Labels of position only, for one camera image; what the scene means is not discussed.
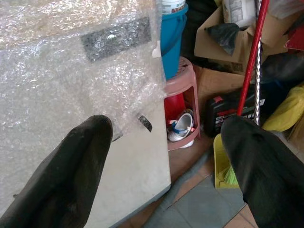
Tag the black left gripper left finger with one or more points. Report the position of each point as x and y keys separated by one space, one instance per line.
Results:
x=61 y=175

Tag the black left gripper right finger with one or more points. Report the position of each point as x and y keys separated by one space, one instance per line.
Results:
x=263 y=171

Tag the white washing machine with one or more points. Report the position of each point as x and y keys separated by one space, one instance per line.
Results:
x=133 y=161

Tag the yellow plastic dustpan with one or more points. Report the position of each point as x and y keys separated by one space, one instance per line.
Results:
x=222 y=164

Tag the yellow plastic bag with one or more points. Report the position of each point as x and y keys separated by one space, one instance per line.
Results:
x=286 y=111

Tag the black tool case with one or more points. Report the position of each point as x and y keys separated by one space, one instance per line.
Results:
x=221 y=111

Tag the white metal bowl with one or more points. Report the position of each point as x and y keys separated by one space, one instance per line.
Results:
x=183 y=126

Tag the silver twisted metal pole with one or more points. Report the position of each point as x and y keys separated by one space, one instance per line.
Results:
x=258 y=78

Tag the large brown cardboard box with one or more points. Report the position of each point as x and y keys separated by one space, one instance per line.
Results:
x=218 y=82

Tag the clear bubble wrap sheet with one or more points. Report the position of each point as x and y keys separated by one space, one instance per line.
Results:
x=59 y=71

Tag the red plastic container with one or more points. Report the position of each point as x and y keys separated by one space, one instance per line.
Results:
x=174 y=107

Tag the pink plastic stool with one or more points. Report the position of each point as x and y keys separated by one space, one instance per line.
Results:
x=187 y=80

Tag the red packet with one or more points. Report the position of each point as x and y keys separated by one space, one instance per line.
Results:
x=297 y=39

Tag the black plastic bag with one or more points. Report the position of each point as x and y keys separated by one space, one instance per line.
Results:
x=224 y=35

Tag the blue plastic bucket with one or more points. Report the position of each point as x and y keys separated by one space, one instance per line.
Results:
x=172 y=42

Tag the white printed paper bag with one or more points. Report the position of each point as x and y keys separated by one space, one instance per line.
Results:
x=240 y=12

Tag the white labelled tub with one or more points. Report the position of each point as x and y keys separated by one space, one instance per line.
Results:
x=173 y=4

